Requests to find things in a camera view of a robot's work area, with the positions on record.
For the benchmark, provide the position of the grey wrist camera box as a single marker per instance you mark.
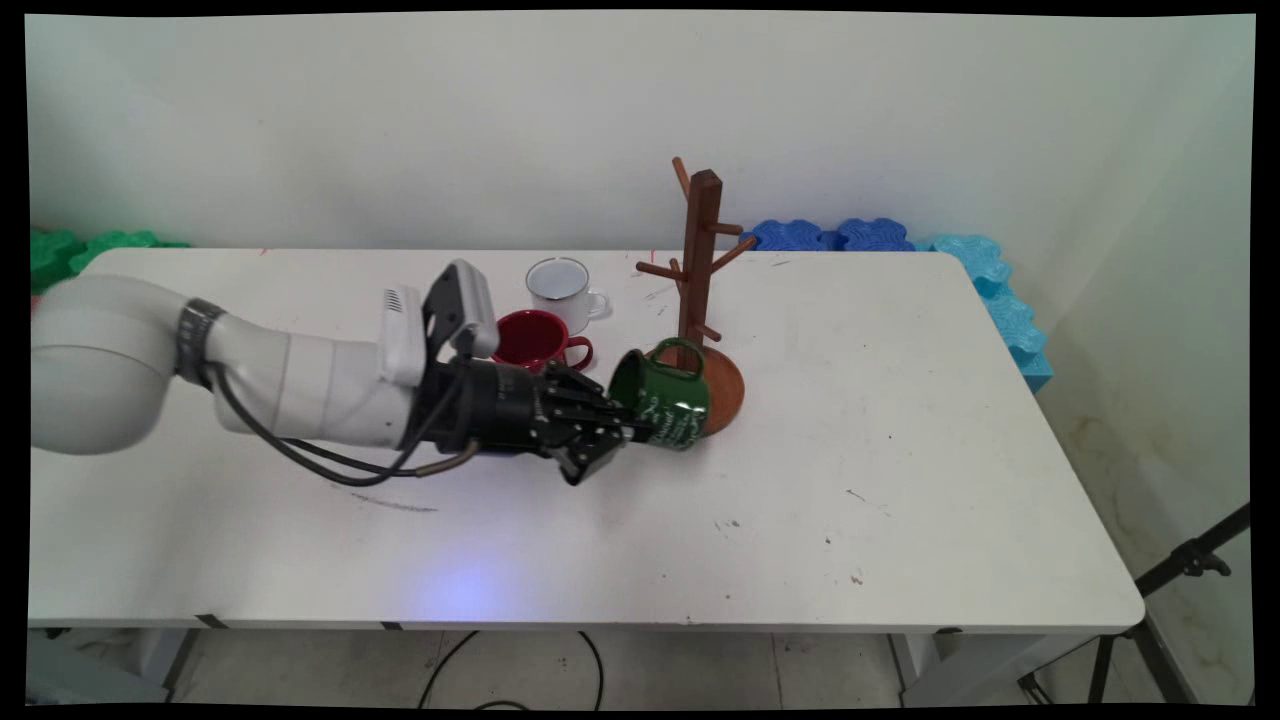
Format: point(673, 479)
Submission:
point(460, 305)

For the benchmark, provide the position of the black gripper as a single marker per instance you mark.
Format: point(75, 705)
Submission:
point(490, 405)

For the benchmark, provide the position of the black tripod stand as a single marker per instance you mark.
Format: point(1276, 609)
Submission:
point(1190, 560)

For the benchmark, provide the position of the white enamel mug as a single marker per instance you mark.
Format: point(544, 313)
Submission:
point(560, 290)

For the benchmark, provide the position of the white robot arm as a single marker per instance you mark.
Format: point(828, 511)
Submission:
point(300, 385)

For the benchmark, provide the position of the brown wooden mug tree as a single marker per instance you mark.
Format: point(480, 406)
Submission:
point(700, 240)

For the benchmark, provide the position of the light blue foam tile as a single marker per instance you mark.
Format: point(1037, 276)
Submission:
point(1020, 335)
point(970, 262)

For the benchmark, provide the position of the green foam tile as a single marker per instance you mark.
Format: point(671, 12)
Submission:
point(70, 255)

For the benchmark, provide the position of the red enamel mug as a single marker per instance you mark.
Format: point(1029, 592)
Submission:
point(530, 340)

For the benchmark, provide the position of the green enamel mug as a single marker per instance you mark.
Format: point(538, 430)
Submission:
point(675, 400)

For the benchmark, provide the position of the dark blue foam tile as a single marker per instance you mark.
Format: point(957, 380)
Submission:
point(875, 234)
point(790, 235)

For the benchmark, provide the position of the grey box under table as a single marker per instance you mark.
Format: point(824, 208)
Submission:
point(80, 675)

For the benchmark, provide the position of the grey table leg frame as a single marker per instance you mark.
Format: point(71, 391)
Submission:
point(980, 665)

